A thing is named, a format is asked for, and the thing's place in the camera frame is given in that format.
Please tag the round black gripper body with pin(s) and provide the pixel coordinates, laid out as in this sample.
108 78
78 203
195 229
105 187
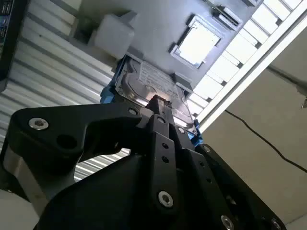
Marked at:
108 196

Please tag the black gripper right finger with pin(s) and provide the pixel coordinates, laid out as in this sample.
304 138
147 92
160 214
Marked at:
204 182

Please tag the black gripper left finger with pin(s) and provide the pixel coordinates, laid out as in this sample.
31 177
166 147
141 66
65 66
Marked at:
60 124

